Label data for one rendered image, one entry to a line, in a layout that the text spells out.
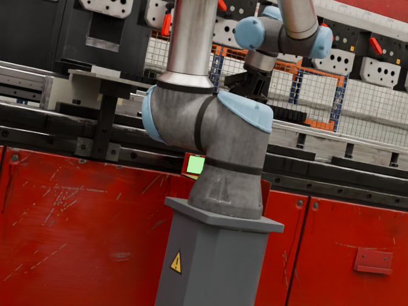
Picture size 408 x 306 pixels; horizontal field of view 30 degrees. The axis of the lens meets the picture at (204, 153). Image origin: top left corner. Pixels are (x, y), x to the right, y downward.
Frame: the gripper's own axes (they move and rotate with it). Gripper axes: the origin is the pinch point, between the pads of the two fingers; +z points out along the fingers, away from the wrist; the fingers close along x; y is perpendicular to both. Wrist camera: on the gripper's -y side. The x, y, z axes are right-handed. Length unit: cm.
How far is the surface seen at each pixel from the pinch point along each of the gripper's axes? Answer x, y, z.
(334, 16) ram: 48, -44, -30
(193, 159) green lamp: -2.2, -7.4, 12.8
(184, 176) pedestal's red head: -4.9, -4.1, 16.6
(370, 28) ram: 63, -44, -30
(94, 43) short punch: -28.5, -40.4, -3.7
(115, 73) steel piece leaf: -24.3, -27.7, -0.2
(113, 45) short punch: -22.6, -40.5, -4.4
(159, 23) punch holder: -11.8, -39.1, -14.3
